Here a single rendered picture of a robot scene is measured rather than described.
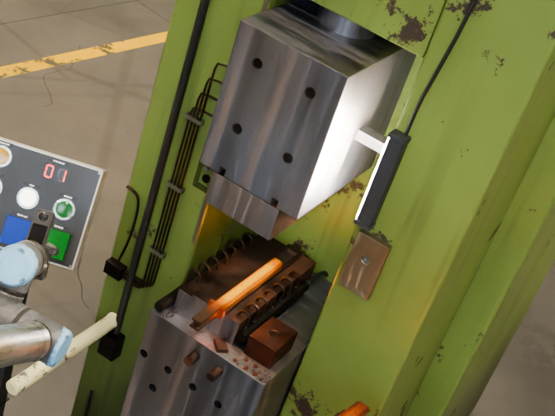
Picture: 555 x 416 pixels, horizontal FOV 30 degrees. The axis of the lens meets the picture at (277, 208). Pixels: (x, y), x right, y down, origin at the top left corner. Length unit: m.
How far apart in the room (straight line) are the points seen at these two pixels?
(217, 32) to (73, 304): 1.84
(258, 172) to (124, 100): 3.19
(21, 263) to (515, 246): 1.37
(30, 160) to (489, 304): 1.35
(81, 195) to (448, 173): 0.98
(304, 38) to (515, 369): 2.65
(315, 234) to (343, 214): 0.12
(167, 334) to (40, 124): 2.62
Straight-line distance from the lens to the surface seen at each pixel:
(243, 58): 2.46
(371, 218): 2.53
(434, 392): 3.28
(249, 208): 2.57
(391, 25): 2.41
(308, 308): 3.01
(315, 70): 2.36
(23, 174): 2.83
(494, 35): 2.32
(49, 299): 4.21
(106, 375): 3.37
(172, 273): 3.00
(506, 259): 2.98
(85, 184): 2.80
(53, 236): 2.81
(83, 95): 5.62
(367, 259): 2.61
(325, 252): 3.11
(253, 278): 2.89
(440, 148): 2.44
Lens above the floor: 2.70
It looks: 32 degrees down
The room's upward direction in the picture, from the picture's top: 19 degrees clockwise
